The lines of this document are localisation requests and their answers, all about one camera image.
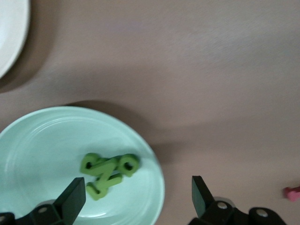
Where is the red foam letter J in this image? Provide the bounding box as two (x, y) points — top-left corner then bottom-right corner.
(283, 187), (300, 202)

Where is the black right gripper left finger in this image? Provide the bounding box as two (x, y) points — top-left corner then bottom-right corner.
(0, 177), (87, 225)

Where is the pale green plate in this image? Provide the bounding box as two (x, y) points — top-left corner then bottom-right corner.
(0, 106), (166, 225)

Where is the green foam letter a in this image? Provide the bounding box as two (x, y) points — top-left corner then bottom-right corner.
(118, 153), (140, 178)

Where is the green foam letter B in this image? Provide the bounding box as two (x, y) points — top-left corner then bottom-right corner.
(81, 152), (106, 176)

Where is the green foam letter N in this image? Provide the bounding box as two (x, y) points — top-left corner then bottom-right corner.
(86, 156), (124, 202)

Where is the brown table cover sheet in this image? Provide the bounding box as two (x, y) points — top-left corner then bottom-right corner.
(0, 0), (300, 225)

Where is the beige plate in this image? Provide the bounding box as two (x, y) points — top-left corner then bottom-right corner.
(0, 0), (31, 80)

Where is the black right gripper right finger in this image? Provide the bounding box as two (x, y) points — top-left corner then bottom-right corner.
(187, 175), (288, 225)

